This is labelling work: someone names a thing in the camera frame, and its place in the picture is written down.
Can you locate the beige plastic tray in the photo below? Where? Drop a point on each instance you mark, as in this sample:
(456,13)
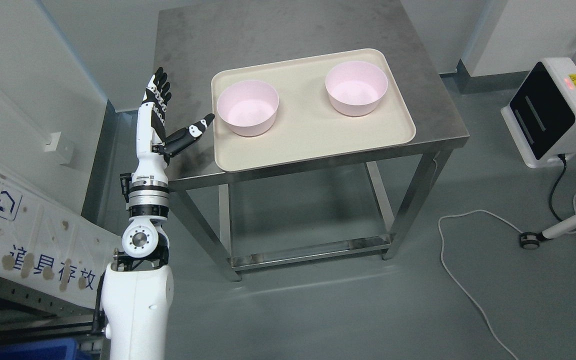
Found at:
(307,127)

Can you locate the white wall socket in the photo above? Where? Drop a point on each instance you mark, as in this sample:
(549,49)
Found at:
(60,149)

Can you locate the white black box device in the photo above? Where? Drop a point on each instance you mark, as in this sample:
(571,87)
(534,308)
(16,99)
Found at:
(541,116)

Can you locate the white printed sign panel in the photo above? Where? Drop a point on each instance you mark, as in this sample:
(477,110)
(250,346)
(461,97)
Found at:
(46,247)

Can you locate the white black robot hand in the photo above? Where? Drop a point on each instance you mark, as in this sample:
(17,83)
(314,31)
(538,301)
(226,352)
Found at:
(153,147)

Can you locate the blue bin bottom left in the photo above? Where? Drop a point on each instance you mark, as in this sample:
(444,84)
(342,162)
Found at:
(52,349)

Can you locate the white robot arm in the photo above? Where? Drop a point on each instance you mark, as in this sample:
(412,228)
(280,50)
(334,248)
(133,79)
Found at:
(137,288)

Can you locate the white stand leg with caster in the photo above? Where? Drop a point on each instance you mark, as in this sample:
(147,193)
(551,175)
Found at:
(533,240)

